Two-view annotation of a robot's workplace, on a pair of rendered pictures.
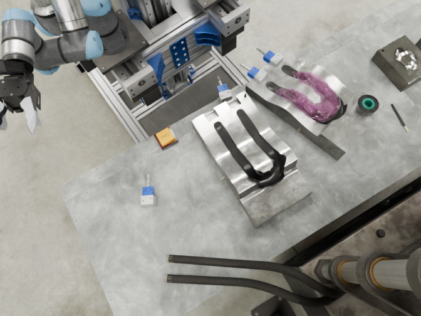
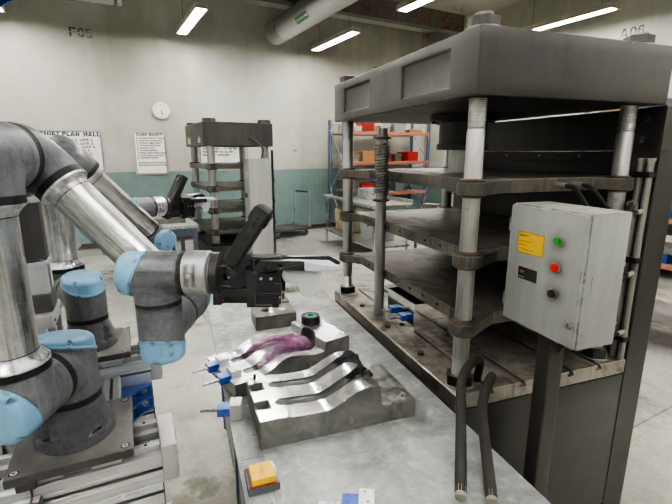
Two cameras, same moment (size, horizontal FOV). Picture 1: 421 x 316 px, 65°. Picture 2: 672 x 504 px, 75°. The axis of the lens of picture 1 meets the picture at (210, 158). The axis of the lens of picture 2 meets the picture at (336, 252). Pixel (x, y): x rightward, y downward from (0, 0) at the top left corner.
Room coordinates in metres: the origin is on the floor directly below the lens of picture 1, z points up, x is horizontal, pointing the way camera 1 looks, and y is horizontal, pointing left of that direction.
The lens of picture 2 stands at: (0.38, 1.14, 1.63)
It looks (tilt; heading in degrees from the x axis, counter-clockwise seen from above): 13 degrees down; 270
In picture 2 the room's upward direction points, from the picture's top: straight up
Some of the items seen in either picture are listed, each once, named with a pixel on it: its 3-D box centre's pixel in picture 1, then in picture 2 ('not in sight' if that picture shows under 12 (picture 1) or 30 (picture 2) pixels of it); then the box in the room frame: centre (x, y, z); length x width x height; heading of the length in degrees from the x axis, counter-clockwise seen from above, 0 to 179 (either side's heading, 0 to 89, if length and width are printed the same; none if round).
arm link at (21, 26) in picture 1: (19, 32); (155, 274); (0.69, 0.44, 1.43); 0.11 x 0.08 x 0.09; 179
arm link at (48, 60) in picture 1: (45, 54); (165, 325); (0.68, 0.42, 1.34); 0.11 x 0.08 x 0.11; 90
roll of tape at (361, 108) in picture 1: (366, 105); (310, 318); (0.49, -0.64, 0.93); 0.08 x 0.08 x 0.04
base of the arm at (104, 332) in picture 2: not in sight; (89, 329); (1.16, -0.15, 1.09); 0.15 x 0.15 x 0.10
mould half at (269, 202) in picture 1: (250, 155); (329, 390); (0.40, -0.16, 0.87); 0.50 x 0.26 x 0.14; 20
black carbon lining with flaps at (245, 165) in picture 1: (250, 147); (323, 376); (0.42, -0.16, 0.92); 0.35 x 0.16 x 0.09; 20
